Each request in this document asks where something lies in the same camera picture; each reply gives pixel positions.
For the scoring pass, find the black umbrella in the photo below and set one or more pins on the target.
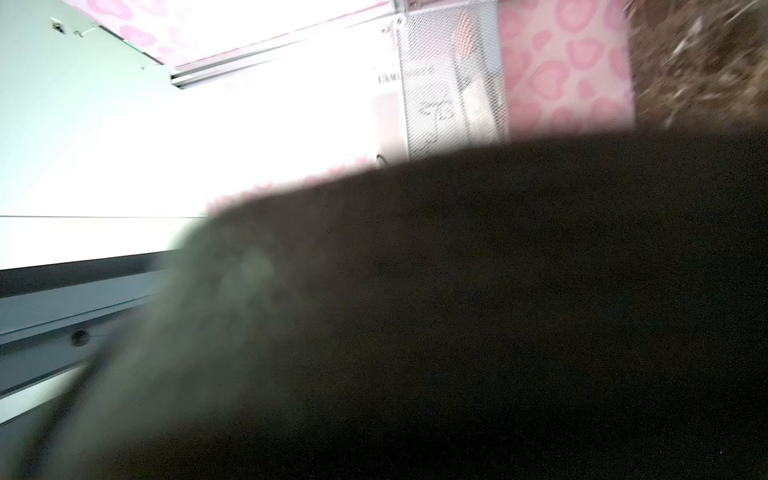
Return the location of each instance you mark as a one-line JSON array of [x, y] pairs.
[[571, 308]]

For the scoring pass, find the white long box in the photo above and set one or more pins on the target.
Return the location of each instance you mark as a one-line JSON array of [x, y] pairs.
[[381, 73]]

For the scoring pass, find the white mesh side basket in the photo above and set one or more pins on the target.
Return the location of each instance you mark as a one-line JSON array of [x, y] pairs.
[[451, 75]]

